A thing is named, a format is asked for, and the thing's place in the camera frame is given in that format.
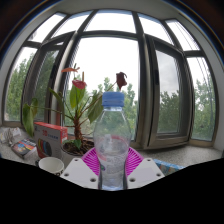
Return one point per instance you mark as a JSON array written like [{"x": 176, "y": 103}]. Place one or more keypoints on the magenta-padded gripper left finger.
[{"x": 80, "y": 171}]

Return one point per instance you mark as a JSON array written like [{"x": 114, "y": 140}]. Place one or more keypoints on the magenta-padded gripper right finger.
[{"x": 143, "y": 171}]

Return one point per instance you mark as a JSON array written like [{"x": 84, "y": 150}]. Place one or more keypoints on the clear blue-capped water bottle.
[{"x": 111, "y": 140}]

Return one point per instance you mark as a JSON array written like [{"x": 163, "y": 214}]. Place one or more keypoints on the light blue patterned box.
[{"x": 168, "y": 167}]

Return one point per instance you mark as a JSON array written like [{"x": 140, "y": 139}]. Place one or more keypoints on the white printed mug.
[{"x": 51, "y": 165}]

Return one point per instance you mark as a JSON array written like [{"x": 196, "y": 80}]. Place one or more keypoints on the red filament box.
[{"x": 50, "y": 140}]

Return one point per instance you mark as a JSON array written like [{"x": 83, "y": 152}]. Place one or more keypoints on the dark colourful small box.
[{"x": 24, "y": 147}]

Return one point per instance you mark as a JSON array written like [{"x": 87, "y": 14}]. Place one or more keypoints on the potted red-flowered plant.
[{"x": 77, "y": 96}]

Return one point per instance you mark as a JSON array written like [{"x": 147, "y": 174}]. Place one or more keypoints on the dark-framed bay window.
[{"x": 143, "y": 83}]

